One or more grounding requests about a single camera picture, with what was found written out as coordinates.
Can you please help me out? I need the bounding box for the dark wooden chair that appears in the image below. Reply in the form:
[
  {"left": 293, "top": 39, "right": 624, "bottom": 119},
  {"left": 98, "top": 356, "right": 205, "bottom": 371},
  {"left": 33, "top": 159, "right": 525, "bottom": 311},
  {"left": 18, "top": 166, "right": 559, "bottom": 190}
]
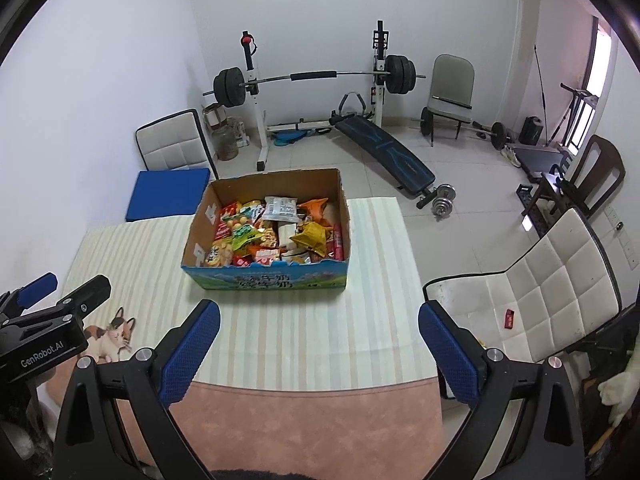
[{"left": 522, "top": 134, "right": 626, "bottom": 221}]

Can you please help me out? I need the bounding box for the blue floor disc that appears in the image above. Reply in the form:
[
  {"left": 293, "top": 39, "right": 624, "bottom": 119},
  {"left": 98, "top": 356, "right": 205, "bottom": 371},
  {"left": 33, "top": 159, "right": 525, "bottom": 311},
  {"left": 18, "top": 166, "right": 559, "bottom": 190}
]
[{"left": 272, "top": 129, "right": 311, "bottom": 147}]

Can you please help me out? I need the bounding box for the white barbell rack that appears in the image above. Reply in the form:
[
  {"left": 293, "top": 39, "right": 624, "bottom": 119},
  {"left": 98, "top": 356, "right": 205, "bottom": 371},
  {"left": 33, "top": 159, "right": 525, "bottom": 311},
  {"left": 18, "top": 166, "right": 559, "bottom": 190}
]
[{"left": 240, "top": 20, "right": 391, "bottom": 171}]

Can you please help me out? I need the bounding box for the black pole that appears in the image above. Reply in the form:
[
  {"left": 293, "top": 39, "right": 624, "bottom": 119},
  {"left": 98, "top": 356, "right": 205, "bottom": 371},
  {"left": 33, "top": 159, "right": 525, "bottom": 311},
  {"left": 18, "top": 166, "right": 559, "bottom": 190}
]
[{"left": 533, "top": 44, "right": 549, "bottom": 128}]

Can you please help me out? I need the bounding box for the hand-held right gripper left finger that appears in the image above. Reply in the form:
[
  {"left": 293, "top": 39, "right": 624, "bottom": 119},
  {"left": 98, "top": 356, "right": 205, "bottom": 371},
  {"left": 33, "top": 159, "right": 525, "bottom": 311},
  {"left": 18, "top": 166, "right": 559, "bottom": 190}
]
[{"left": 52, "top": 299, "right": 222, "bottom": 480}]

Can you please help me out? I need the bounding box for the printed cardboard box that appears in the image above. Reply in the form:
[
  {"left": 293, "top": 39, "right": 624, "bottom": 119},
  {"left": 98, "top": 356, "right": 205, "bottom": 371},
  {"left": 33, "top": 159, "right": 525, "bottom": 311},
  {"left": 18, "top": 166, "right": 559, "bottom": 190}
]
[{"left": 180, "top": 167, "right": 351, "bottom": 292}]

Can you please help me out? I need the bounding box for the blue seat cushion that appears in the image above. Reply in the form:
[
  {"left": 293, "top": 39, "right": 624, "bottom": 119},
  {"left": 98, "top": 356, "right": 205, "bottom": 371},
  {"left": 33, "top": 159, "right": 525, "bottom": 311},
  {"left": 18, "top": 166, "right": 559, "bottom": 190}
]
[{"left": 124, "top": 168, "right": 211, "bottom": 223}]

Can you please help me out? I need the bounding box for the window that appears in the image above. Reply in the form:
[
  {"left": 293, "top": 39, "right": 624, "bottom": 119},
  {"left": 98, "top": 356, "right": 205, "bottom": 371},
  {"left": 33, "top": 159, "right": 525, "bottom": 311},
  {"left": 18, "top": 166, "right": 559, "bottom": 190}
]
[{"left": 582, "top": 15, "right": 615, "bottom": 98}]

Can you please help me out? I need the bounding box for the noodle snack packet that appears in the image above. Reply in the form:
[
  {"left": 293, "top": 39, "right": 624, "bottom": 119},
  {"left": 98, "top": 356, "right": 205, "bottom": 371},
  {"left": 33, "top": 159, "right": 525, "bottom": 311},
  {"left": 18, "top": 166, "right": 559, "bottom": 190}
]
[{"left": 252, "top": 227, "right": 280, "bottom": 251}]

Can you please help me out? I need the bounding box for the clear water jug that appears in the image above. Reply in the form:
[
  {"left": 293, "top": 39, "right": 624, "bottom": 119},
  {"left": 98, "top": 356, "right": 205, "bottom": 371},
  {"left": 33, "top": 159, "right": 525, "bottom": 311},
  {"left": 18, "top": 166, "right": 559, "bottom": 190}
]
[{"left": 212, "top": 120, "right": 240, "bottom": 162}]

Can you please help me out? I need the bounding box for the barbell with black plates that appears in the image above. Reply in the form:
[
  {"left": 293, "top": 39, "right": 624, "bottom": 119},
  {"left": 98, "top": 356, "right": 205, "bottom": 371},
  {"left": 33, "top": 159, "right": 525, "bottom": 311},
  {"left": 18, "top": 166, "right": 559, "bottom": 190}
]
[{"left": 202, "top": 55, "right": 427, "bottom": 108}]

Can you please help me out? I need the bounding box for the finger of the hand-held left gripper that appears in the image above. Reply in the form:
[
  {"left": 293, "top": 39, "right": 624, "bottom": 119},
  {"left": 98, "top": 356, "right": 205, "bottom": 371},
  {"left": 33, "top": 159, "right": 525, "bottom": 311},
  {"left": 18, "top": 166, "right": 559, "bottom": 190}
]
[
  {"left": 0, "top": 274, "right": 112, "bottom": 336},
  {"left": 0, "top": 272, "right": 58, "bottom": 318}
]

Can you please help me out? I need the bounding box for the grey chair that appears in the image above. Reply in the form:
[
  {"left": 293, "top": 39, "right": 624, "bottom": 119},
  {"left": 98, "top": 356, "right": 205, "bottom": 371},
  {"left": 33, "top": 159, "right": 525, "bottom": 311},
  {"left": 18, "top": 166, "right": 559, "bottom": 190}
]
[{"left": 421, "top": 54, "right": 476, "bottom": 147}]

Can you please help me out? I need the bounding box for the striped cat print tablecloth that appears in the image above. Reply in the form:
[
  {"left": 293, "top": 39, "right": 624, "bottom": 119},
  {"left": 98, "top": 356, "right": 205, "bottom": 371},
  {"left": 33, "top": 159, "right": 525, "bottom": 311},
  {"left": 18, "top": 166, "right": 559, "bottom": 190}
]
[{"left": 42, "top": 197, "right": 446, "bottom": 480}]

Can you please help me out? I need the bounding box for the person's dark fleece clothing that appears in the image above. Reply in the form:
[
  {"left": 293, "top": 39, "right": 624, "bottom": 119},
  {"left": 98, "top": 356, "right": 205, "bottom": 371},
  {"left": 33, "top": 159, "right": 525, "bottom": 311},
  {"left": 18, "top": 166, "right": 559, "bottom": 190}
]
[{"left": 210, "top": 467, "right": 306, "bottom": 480}]

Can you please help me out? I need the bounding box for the green candy packet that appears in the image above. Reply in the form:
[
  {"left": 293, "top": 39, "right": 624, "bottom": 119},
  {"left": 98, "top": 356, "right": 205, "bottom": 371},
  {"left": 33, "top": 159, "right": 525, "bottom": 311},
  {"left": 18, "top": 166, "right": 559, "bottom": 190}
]
[{"left": 222, "top": 212, "right": 257, "bottom": 251}]

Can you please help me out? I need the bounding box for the black flat bench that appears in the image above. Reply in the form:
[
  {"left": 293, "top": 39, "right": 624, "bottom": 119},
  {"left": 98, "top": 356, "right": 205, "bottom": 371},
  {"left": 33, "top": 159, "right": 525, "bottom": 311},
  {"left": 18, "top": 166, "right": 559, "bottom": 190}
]
[{"left": 515, "top": 145, "right": 571, "bottom": 183}]

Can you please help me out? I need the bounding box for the white padded chair backrest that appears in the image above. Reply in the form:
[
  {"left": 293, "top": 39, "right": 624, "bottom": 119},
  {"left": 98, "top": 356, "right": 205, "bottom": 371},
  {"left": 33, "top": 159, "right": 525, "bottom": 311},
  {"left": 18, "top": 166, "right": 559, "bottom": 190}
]
[{"left": 135, "top": 108, "right": 219, "bottom": 181}]

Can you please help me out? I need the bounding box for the short floor barbell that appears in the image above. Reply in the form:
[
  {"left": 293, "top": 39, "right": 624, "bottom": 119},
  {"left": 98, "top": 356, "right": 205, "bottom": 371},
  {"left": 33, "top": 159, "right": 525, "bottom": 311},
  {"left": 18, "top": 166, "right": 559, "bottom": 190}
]
[{"left": 472, "top": 120, "right": 516, "bottom": 152}]

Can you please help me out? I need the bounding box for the chrome dumbbell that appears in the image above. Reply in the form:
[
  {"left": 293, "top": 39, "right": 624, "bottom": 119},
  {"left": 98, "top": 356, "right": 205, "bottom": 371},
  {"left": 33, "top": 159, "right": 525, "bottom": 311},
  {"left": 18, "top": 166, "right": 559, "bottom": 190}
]
[{"left": 431, "top": 185, "right": 457, "bottom": 220}]

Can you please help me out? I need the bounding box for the black speaker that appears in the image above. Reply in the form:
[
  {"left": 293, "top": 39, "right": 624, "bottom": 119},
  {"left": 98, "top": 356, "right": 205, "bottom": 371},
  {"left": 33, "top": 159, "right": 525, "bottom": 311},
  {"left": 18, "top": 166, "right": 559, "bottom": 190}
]
[{"left": 518, "top": 116, "right": 543, "bottom": 146}]

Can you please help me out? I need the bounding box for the yellow snack packet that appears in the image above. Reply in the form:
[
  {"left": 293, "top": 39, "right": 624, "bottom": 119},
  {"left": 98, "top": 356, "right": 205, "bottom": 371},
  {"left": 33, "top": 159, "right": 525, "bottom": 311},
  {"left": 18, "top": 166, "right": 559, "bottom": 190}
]
[{"left": 290, "top": 222, "right": 335, "bottom": 256}]

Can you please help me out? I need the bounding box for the white plush goose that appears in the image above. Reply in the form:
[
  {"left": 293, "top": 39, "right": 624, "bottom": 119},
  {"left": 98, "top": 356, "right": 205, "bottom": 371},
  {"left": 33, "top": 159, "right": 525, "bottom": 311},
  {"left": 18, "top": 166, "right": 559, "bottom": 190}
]
[{"left": 597, "top": 370, "right": 633, "bottom": 428}]

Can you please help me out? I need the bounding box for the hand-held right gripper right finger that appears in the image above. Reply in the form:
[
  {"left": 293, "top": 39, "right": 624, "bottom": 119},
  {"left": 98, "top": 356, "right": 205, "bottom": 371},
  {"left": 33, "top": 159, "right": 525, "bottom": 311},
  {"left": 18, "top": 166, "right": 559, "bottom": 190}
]
[{"left": 417, "top": 300, "right": 586, "bottom": 480}]

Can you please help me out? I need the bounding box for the black sit-up bench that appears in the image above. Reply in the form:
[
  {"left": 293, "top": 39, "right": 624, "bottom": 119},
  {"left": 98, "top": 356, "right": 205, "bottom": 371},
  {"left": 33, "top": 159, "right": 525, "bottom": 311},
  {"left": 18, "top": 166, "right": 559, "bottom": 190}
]
[{"left": 329, "top": 91, "right": 437, "bottom": 209}]

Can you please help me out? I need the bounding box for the white padded reclining chair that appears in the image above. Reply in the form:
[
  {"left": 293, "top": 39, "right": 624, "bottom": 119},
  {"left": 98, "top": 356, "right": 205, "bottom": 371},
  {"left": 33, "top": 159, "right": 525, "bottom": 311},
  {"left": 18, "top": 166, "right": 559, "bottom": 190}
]
[{"left": 422, "top": 207, "right": 623, "bottom": 401}]

